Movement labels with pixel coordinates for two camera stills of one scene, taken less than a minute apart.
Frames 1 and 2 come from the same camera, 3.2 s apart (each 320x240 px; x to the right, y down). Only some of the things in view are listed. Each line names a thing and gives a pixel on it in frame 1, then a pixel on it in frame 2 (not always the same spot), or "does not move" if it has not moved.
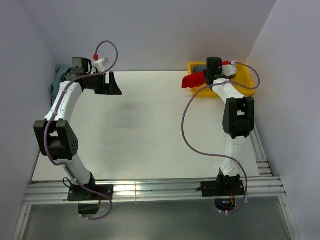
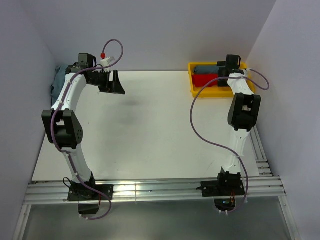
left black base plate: [76, 193] does not move
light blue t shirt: [59, 70] does not move
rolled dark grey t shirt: [199, 68] does not move
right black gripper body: [220, 67] -> [222, 83]
